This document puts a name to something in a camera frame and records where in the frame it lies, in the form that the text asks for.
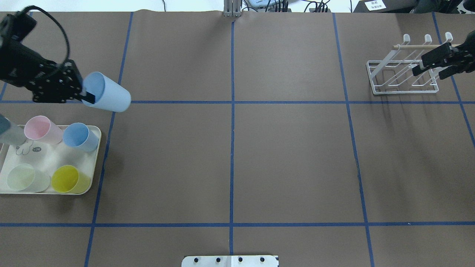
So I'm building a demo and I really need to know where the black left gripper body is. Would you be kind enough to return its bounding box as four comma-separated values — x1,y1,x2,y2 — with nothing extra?
0,37,83,103

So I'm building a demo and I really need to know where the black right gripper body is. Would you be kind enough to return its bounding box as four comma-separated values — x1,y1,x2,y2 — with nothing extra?
448,30,475,73

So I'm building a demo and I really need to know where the light blue plastic cup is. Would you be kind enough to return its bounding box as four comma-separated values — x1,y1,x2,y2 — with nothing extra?
82,72,132,113

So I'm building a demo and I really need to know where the pink plastic cup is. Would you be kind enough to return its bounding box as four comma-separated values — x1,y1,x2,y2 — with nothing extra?
24,115,63,144

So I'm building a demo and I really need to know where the yellow plastic cup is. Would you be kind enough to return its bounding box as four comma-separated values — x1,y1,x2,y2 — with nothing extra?
51,165,92,194

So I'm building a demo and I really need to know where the pale green plastic cup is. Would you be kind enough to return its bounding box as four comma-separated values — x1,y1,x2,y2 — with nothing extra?
6,164,50,193

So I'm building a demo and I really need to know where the cream plastic tray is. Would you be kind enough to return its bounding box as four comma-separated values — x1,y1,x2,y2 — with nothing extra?
0,141,99,195

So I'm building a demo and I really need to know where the white wire cup rack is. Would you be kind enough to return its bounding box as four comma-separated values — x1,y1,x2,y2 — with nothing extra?
366,34,440,96

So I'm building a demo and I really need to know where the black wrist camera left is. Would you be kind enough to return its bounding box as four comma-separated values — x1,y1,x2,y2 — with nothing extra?
0,11,37,44

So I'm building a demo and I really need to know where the aluminium frame post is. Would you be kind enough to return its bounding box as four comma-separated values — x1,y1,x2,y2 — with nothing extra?
223,0,243,17

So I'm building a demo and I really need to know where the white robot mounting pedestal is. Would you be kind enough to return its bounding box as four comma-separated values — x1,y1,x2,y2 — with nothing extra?
181,255,279,267

